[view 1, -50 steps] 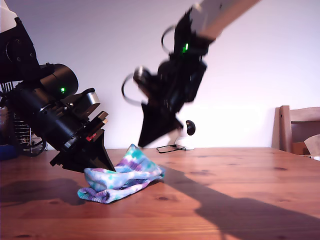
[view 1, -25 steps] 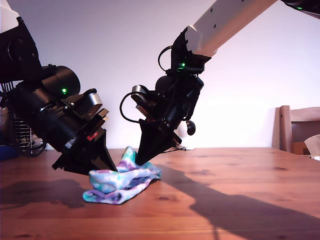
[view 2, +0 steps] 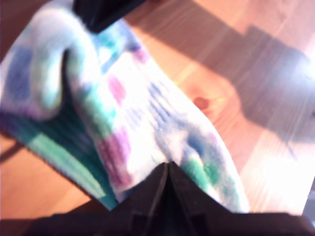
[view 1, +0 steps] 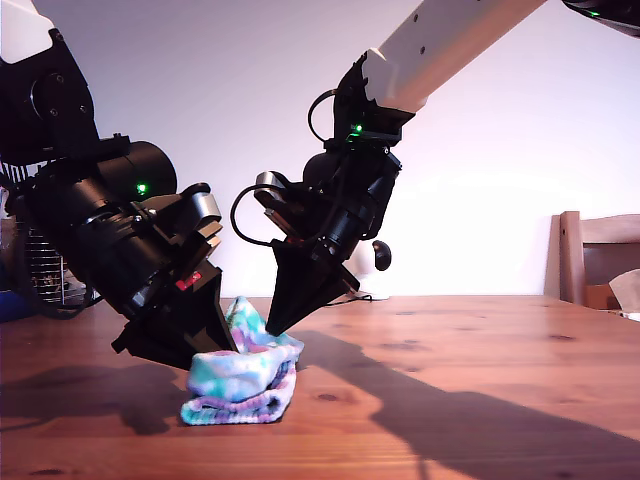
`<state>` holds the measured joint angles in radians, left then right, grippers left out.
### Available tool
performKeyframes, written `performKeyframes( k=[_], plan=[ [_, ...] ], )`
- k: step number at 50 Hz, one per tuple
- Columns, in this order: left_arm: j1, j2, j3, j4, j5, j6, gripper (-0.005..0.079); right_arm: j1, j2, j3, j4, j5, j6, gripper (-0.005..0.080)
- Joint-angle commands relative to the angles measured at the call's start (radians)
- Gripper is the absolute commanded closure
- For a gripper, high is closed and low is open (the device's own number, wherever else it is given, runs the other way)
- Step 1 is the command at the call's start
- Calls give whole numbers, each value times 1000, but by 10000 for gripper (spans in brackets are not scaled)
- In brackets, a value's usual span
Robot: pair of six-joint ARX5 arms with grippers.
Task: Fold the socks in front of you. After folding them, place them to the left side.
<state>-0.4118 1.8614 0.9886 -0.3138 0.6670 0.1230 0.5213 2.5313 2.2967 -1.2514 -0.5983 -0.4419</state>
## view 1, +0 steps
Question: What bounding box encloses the white round security camera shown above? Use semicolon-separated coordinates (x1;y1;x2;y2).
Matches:
349;239;395;302

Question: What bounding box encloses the wooden chair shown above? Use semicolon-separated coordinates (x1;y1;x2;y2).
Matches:
543;211;640;311

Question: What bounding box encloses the blue plastic container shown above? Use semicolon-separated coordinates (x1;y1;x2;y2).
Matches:
0;292;36;324

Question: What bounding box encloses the beige paper sheet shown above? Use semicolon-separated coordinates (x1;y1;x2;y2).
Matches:
606;269;640;312

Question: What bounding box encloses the thin black wrist camera cable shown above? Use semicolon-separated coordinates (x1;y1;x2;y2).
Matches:
229;185;281;246

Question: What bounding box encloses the tie-dye sock with black lettering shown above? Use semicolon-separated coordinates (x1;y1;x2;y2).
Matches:
179;295;305;427

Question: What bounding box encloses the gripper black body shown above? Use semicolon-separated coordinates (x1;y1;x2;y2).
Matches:
272;207;375;291
64;207;224;349

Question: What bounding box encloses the thin black camera power cable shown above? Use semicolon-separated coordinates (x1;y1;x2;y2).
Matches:
327;292;375;307

